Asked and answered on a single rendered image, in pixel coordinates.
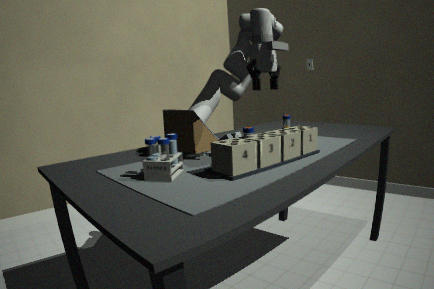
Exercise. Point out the cream bucket adapter with holes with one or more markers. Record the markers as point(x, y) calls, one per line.
point(268, 149)
point(234, 156)
point(308, 138)
point(290, 143)

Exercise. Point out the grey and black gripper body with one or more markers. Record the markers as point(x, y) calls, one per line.
point(265, 59)

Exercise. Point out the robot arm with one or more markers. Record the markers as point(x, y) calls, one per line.
point(257, 31)

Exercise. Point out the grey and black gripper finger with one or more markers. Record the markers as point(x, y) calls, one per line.
point(254, 75)
point(274, 78)

